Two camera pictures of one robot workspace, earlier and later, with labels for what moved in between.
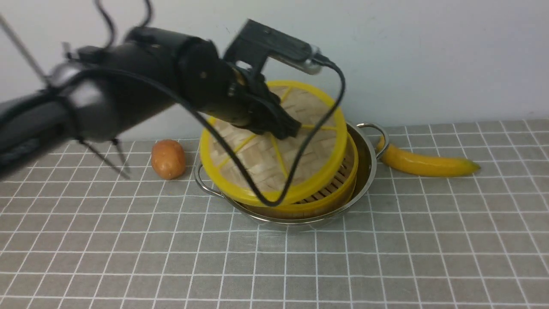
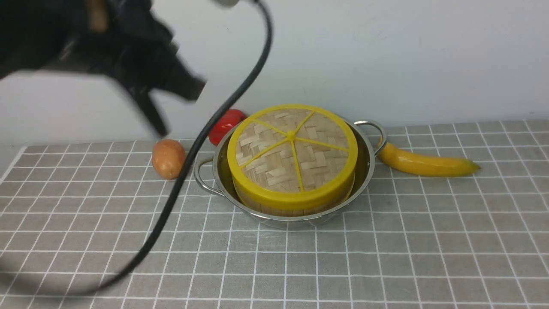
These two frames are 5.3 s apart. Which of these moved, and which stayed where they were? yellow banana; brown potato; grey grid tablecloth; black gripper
Moved: black gripper
Stayed: yellow banana; grey grid tablecloth; brown potato
